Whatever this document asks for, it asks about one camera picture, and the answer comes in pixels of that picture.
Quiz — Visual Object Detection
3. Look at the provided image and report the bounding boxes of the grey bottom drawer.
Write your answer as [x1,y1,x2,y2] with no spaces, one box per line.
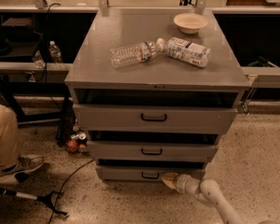
[96,165,205,182]

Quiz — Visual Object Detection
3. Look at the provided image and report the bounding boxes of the grey drawer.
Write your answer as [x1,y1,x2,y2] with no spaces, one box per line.
[96,165,205,182]
[74,105,237,134]
[87,141,217,162]

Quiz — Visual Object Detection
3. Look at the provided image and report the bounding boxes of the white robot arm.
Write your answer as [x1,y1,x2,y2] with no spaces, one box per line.
[161,173,246,224]

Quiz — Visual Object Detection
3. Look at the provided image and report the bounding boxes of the grey middle drawer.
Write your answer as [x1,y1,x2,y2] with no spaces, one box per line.
[87,141,217,162]

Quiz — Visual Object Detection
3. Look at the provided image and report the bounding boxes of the grey metal drawer cabinet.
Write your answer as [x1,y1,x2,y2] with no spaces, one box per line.
[65,8,248,170]

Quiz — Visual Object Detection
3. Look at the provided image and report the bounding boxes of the grey top drawer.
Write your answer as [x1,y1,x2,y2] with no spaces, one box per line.
[74,105,237,134]

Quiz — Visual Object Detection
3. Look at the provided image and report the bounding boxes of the silver can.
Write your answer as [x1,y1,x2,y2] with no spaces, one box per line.
[71,132,87,140]

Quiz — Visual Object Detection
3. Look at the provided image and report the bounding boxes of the red apple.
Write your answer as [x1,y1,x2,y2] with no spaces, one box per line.
[66,140,79,153]

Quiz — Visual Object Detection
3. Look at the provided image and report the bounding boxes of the black white grabber stick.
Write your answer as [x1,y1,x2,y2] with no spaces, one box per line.
[0,188,67,216]

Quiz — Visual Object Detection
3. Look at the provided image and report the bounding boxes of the clear plastic water bottle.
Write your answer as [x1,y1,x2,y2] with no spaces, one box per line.
[110,41,158,68]

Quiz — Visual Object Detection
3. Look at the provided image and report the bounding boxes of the labelled plastic water bottle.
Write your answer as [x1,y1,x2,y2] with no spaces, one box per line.
[157,37,211,68]

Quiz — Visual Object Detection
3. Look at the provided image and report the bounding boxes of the grey sneaker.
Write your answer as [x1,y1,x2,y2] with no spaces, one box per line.
[0,155,45,184]

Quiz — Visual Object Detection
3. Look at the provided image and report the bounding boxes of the beige paper bowl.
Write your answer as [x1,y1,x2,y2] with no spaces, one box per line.
[174,13,208,35]

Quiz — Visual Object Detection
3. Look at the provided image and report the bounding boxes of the khaki trouser leg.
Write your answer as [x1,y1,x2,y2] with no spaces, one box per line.
[0,105,21,173]

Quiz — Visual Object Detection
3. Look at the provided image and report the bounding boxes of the small upright water bottle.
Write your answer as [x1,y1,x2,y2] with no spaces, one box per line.
[49,41,63,63]

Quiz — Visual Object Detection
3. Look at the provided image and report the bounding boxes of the black floor cable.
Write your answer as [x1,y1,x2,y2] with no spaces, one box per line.
[47,158,95,224]

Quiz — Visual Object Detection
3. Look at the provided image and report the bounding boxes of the metal shelf rail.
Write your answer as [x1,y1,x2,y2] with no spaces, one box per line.
[0,62,73,71]

